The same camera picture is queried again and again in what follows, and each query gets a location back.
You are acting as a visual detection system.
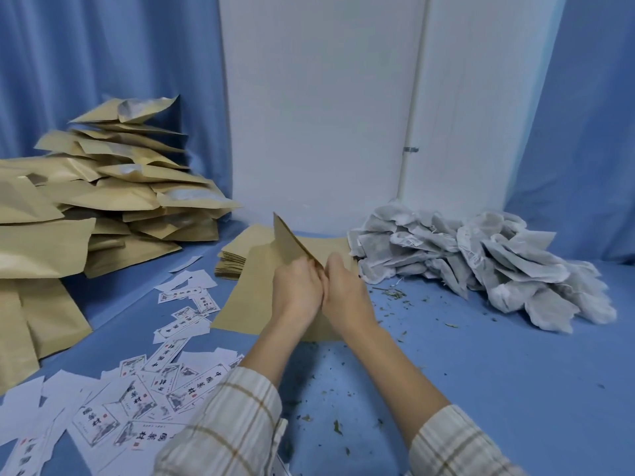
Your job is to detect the person's left hand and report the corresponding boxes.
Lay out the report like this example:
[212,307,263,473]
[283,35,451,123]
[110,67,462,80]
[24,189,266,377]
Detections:
[271,256,327,338]

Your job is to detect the person's right hand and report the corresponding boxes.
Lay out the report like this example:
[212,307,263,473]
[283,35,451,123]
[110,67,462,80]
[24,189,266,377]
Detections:
[321,252,382,338]

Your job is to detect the kraft pouch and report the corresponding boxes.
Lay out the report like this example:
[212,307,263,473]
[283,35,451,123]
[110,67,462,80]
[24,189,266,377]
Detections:
[210,212,360,342]

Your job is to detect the stack of kraft pouches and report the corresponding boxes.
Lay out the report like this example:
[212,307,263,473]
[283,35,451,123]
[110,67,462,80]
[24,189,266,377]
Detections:
[214,223,358,282]

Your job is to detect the pile of white tea bags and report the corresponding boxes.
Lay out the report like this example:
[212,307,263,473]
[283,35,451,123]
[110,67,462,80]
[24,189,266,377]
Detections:
[346,200,618,335]

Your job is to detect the white paper labels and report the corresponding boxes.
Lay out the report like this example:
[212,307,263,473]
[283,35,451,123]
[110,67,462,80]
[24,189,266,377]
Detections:
[0,256,294,476]

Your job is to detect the pile of kraft pouches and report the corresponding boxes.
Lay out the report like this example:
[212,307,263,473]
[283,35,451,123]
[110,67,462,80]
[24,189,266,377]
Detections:
[0,95,243,395]

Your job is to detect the person's right forearm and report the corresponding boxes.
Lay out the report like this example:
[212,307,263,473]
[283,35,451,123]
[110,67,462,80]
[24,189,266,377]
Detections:
[342,321,527,476]

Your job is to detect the person's left forearm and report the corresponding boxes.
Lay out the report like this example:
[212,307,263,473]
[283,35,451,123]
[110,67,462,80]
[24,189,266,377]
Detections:
[151,317,318,476]

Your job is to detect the blue table cover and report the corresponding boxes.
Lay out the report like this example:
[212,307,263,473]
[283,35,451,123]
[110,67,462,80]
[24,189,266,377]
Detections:
[0,218,635,476]

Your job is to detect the blue curtain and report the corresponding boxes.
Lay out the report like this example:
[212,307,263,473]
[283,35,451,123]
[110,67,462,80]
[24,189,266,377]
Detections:
[505,0,635,266]
[0,0,233,199]

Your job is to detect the white wall pipe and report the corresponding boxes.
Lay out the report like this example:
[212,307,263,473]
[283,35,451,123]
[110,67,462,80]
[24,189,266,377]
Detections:
[396,0,433,204]

